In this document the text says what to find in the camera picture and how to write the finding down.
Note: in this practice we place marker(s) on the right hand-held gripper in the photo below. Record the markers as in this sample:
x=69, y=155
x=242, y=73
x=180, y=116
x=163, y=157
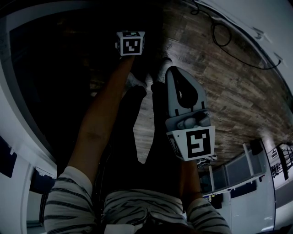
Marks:
x=198, y=142

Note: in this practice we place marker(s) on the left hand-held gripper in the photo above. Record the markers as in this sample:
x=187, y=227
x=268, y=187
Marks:
x=130, y=44

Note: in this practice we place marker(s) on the person's left forearm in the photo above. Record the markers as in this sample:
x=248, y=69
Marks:
x=98, y=128

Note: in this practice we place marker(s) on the person's right forearm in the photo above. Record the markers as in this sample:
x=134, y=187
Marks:
x=190, y=180

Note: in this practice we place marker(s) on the person's white shoe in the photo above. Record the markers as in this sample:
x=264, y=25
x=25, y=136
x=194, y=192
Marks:
x=163, y=68

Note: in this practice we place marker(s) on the person's black trousers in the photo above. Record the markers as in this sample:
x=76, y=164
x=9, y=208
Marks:
x=128, y=137

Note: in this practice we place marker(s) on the striped white shirt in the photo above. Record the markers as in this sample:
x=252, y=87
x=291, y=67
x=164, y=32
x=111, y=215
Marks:
x=68, y=201

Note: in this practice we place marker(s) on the white wall socket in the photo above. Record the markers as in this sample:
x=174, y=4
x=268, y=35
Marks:
x=278, y=57
x=258, y=34

